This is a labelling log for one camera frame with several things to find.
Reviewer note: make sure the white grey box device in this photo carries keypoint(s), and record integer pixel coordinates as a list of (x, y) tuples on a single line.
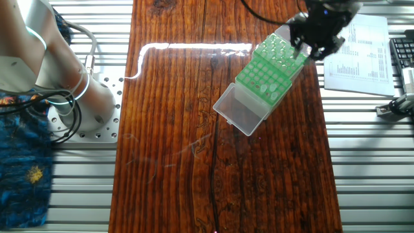
[(409, 81)]

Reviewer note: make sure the clear box green tip rack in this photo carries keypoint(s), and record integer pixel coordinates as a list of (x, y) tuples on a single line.
[(296, 69), (239, 108)]

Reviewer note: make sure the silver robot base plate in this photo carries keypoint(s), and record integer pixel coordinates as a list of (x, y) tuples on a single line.
[(111, 129)]

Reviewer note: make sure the small grey mounted device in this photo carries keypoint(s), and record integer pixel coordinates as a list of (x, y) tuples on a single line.
[(388, 111)]

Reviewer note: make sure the brown wooden board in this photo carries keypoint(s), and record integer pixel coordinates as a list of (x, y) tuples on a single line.
[(181, 194)]

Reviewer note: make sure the black computer keyboard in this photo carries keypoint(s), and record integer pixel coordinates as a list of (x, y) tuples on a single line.
[(402, 48)]

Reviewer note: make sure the white printed paper sheet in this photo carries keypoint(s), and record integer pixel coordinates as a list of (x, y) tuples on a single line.
[(378, 74)]

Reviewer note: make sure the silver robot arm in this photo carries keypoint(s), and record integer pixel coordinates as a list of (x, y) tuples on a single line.
[(29, 55)]

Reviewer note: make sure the blue painted cloth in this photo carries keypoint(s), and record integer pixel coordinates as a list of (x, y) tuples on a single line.
[(22, 181)]

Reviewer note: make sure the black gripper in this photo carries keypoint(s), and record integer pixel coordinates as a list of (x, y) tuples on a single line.
[(320, 22)]

